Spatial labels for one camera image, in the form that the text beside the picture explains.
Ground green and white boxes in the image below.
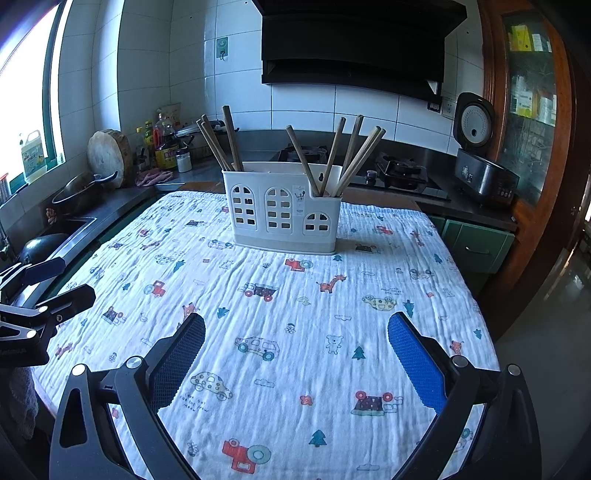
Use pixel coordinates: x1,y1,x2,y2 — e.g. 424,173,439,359
508,23,557,125

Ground wooden glass door cabinet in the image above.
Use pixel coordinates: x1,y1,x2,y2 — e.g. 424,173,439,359
478,0,587,324

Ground black rice cooker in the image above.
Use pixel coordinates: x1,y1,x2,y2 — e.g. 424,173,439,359
452,92,520,208

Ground window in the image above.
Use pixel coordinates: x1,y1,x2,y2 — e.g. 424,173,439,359
0,0,68,195

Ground dark sauce bottle yellow label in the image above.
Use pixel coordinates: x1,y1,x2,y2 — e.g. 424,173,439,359
154,114,178,170

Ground black range hood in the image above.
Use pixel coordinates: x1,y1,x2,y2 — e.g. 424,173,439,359
252,0,468,103

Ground steel pan with handle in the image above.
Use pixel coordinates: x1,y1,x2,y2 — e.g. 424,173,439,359
51,172,120,215

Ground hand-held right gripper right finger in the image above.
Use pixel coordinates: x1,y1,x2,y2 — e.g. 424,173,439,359
387,311,542,480

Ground dark kitchen counter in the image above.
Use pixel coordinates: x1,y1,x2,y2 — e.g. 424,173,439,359
46,129,518,241

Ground black gas stove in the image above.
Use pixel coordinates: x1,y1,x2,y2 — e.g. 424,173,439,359
277,143,451,201

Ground clear detergent bottle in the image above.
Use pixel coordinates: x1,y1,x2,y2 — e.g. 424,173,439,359
19,130,47,184

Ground steel pot with lid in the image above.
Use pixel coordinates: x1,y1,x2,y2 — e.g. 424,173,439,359
175,117,241,160

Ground round wooden cutting board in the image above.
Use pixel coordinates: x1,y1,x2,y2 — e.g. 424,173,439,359
87,130,134,188

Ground white plastic utensil holder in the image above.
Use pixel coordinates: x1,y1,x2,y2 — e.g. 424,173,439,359
222,161,343,254

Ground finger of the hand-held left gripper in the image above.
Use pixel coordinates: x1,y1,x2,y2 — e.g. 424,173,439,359
0,257,66,296
0,284,97,334

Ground white printed cloth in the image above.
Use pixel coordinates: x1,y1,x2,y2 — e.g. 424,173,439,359
31,189,502,480

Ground steel sink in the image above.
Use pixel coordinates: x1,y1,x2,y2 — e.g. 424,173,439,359
46,215,98,245

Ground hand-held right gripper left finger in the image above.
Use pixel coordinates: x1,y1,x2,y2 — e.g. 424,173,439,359
48,312,206,480

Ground pink rag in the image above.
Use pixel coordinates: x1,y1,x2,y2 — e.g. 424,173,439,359
135,169,174,188

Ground person's left forearm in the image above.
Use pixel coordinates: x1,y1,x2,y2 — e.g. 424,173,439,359
0,367,40,439

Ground black wok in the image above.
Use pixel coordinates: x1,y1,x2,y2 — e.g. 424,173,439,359
18,233,70,266

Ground green base cabinet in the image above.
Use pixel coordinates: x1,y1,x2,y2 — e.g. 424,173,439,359
434,215,515,291

